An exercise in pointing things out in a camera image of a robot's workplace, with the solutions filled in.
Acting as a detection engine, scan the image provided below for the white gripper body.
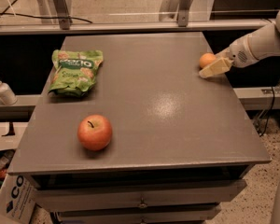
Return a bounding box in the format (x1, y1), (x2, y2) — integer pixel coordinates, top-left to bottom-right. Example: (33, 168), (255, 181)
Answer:
(229, 35), (259, 68)

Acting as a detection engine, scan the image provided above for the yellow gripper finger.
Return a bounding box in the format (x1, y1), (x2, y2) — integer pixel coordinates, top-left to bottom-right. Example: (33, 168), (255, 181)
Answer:
(215, 48), (230, 58)
(199, 58), (232, 78)

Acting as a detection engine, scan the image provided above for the small orange fruit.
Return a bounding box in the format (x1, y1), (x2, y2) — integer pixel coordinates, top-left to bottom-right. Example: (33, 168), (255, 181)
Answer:
(199, 53), (216, 68)

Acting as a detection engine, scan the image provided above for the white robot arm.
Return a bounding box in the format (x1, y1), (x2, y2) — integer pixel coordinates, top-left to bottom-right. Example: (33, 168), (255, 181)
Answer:
(199, 10), (280, 224)

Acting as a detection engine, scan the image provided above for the green rice chip bag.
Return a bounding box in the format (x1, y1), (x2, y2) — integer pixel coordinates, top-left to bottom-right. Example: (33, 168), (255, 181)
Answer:
(49, 49), (104, 97)

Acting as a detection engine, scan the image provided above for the grey drawer cabinet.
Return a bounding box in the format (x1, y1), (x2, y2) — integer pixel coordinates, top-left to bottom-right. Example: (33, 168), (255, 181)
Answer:
(9, 32), (270, 224)

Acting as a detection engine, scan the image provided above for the red apple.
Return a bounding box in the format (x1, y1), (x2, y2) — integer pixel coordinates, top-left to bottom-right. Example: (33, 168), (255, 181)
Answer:
(77, 115), (113, 151)

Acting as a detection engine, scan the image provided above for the white pump dispenser bottle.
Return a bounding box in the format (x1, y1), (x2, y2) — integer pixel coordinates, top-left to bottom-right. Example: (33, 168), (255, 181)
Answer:
(0, 80), (17, 105)

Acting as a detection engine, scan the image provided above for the white cardboard box with print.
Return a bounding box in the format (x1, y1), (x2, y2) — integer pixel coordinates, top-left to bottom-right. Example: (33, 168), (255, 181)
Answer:
(0, 175), (35, 224)

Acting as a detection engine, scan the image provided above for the black cable at right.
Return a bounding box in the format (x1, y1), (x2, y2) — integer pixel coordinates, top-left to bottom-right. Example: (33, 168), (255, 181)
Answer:
(259, 86), (276, 138)

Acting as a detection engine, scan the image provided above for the metal railing frame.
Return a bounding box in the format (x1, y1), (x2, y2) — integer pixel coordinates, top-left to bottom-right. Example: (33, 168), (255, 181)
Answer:
(0, 0), (280, 35)

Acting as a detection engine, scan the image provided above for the black cable on floor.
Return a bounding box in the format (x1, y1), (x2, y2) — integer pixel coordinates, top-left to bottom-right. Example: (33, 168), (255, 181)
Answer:
(0, 0), (94, 25)

